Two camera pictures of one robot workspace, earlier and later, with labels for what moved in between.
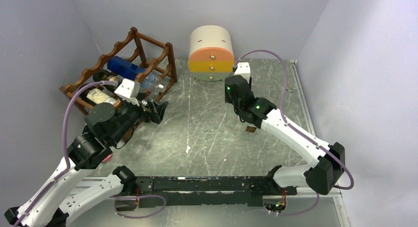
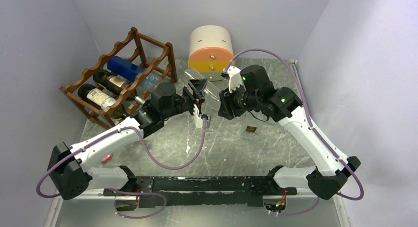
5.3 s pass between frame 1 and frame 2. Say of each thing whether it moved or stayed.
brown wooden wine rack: stayed
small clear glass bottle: moved
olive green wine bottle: stayed
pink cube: stayed
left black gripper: moved
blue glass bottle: stayed
